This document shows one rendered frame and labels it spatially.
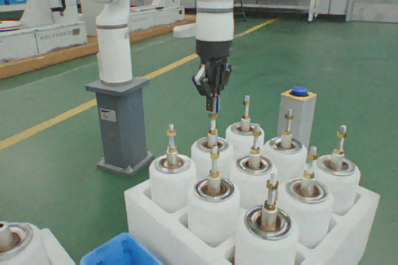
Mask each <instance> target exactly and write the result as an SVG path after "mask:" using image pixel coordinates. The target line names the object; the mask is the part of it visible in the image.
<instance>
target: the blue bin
mask: <svg viewBox="0 0 398 265"><path fill-rule="evenodd" d="M80 265H164V264H163V263H162V262H161V261H160V260H158V259H157V258H156V257H155V256H154V255H153V254H152V253H151V252H149V251H148V250H147V249H146V248H145V246H143V245H142V244H141V243H140V242H139V241H138V240H137V239H136V238H135V237H134V236H132V235H131V234H130V233H129V232H122V233H121V234H119V235H117V236H116V237H115V238H112V239H111V240H109V241H108V242H106V243H104V244H103V245H102V246H100V247H98V248H96V249H94V250H93V251H92V252H90V253H87V254H86V255H85V256H84V257H83V258H82V259H81V260H80Z"/></svg>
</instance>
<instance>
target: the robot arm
mask: <svg viewBox="0 0 398 265"><path fill-rule="evenodd" d="M91 1H93V2H95V3H102V4H104V9H103V11H102V13H101V14H100V15H99V16H97V17H96V31H97V36H98V46H99V53H97V57H98V66H99V76H100V82H101V83H103V84H104V85H108V86H123V85H129V84H131V83H132V82H133V81H132V73H131V70H132V66H131V52H130V45H129V31H128V24H127V22H128V19H129V17H130V0H91ZM233 2H234V0H197V19H196V23H190V24H186V25H182V26H175V27H174V28H173V37H195V36H196V55H199V57H200V58H201V60H200V64H199V70H200V71H199V72H198V74H197V75H193V76H192V81H193V82H194V84H195V86H196V89H197V91H198V92H199V94H200V96H206V112H207V113H212V114H214V113H216V112H218V111H219V110H220V95H221V94H222V90H225V89H226V86H227V84H228V81H229V76H230V75H231V72H232V65H230V64H227V57H228V56H230V55H232V47H233V32H234V19H233Z"/></svg>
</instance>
